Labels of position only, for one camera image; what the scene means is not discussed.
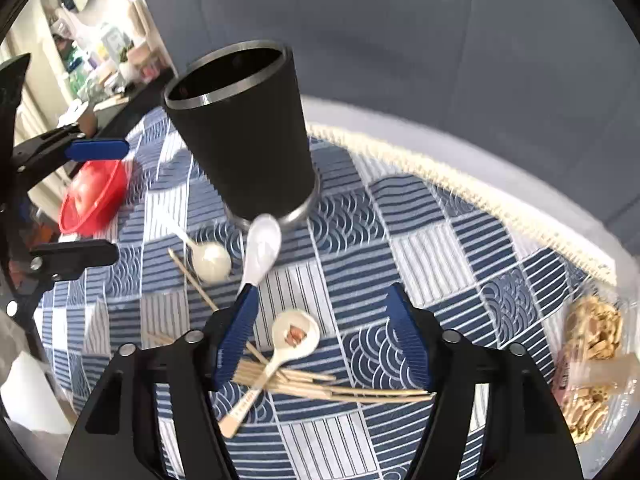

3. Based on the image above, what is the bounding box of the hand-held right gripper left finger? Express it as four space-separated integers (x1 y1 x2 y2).
56 285 261 480

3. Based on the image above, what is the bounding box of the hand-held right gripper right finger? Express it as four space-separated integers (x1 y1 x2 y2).
385 282 586 480

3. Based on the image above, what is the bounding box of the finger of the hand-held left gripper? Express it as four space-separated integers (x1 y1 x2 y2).
29 239 121 283
12 125 131 181

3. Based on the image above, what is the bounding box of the white spoon with red print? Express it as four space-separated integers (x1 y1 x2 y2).
218 310 321 438

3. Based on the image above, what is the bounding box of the plain white ceramic spoon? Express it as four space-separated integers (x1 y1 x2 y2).
239 213 283 293
162 212 233 284

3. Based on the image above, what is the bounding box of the black utensil holder cup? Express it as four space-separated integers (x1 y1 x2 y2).
162 39 321 233

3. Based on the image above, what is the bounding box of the brown bowl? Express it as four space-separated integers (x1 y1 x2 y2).
79 104 102 137

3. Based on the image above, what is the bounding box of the red apple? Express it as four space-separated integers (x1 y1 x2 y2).
65 167 108 217

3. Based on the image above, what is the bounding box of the cream curtain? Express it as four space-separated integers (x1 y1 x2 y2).
12 0 68 136

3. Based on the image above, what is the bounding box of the red plastic bowl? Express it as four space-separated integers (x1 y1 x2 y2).
59 159 128 237

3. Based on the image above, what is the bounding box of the black side counter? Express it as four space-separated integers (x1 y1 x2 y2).
92 67 177 138

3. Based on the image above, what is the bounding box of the small potted plant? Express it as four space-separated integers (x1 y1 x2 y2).
119 40 140 82

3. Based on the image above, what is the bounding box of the blue white patterned tablecloth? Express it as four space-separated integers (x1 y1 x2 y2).
40 105 616 480

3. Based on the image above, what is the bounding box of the green white carton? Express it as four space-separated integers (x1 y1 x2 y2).
100 22 127 61

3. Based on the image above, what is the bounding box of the clear plastic cookie container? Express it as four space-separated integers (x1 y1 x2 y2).
550 290 633 451

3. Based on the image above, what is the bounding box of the grey sofa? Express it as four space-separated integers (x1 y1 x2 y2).
125 0 640 241

